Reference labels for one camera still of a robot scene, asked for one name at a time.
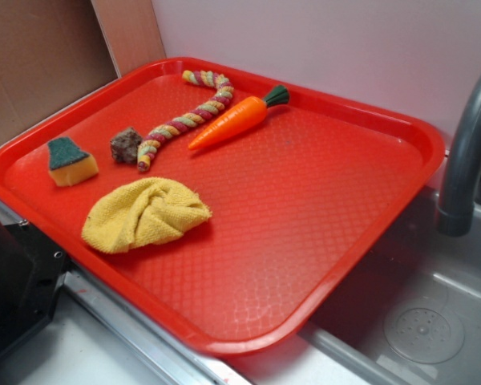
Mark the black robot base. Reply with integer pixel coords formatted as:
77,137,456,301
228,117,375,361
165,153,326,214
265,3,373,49
0,221,67,360

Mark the green and yellow sponge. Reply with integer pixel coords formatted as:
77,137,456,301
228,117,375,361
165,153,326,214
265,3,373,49
47,137,99,187

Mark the red plastic tray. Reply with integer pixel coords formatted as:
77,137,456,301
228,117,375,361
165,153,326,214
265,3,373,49
0,58,445,356

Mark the orange toy carrot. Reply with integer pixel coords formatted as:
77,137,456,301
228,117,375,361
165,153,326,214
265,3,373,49
188,85,290,151

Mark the yellow crumpled cloth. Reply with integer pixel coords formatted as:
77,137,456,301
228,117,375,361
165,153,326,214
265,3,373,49
81,177,212,254

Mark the brown rock chunk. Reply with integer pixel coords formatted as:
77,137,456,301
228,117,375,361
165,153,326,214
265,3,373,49
110,127,143,164

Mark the grey plastic sink basin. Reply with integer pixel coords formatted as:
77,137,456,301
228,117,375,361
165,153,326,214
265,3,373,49
300,188,481,385

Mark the brown cardboard panel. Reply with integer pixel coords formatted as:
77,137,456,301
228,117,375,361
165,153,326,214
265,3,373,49
0,1,165,147

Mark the grey faucet spout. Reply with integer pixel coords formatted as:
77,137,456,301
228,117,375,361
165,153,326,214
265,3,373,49
435,76,481,237

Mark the multicolour twisted rope toy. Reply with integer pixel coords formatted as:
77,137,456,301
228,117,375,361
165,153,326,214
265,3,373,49
136,70,234,172

